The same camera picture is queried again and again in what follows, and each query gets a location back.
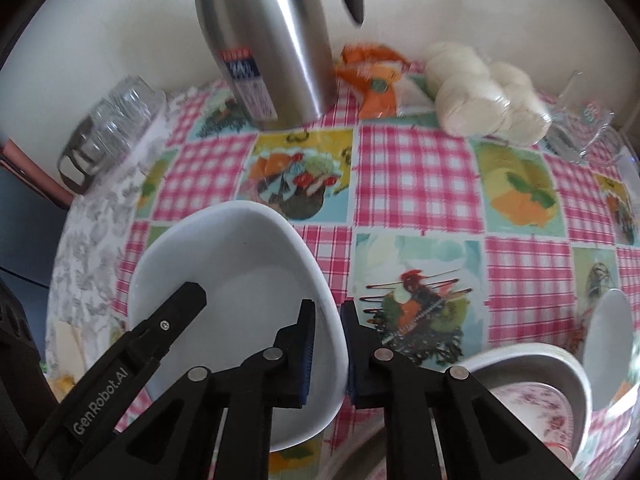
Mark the glass coffee pot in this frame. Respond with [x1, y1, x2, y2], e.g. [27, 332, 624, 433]
[56, 110, 151, 195]

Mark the grey floral tablecloth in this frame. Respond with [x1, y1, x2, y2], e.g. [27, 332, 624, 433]
[45, 94, 182, 361]

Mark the white angular bowl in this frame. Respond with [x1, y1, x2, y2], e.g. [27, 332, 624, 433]
[127, 201, 349, 453]

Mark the orange snack packet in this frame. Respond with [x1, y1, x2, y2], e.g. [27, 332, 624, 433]
[334, 42, 436, 119]

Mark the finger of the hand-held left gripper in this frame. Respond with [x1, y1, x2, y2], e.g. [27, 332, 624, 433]
[24, 281, 208, 480]

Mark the bag of white round breads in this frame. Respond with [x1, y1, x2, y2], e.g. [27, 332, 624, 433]
[424, 41, 554, 144]

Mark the small white dish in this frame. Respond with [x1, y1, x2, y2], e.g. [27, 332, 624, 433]
[581, 288, 636, 413]

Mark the floral red-rimmed bowl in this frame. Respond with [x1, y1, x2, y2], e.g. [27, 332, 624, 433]
[487, 382, 576, 472]

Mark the stainless steel thermos carafe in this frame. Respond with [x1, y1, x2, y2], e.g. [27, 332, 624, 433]
[193, 0, 365, 131]

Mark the pink checked fruit tablecloth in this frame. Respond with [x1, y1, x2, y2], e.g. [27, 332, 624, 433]
[112, 77, 640, 480]

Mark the upturned drinking glass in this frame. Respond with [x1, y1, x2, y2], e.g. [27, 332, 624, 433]
[92, 74, 168, 133]

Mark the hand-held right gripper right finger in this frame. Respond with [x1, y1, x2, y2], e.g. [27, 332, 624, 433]
[340, 300, 576, 480]

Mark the stainless steel plate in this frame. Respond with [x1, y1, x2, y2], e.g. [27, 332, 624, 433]
[452, 342, 594, 480]

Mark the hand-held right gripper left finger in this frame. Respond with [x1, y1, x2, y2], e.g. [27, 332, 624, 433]
[117, 299, 317, 480]

